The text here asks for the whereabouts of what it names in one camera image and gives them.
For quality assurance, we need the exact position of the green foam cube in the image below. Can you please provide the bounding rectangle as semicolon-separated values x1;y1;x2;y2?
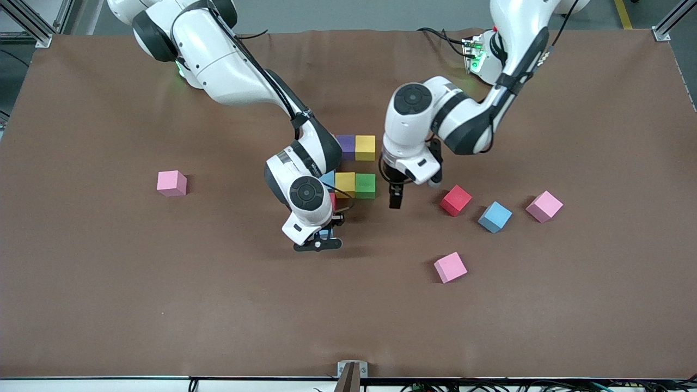
355;173;377;200

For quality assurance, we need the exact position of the yellow foam cube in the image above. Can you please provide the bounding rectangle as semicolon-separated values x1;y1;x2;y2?
335;172;356;199
355;135;376;162

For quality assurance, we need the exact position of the purple foam cube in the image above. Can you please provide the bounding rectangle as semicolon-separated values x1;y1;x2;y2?
337;134;357;162

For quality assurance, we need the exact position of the pink foam cube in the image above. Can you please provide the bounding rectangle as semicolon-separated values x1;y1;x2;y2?
157;170;187;197
433;252;468;284
525;191;564;224

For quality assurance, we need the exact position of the brown table cover sheet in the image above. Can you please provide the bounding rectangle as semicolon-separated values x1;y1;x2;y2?
0;28;697;379

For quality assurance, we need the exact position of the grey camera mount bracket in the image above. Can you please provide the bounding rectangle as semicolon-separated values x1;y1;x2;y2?
337;360;369;392

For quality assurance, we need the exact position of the black cable bundle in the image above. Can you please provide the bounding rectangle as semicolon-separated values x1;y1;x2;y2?
400;379;697;392

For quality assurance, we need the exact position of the aluminium frame post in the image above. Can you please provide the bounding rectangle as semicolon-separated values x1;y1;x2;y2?
0;0;74;48
652;0;697;42

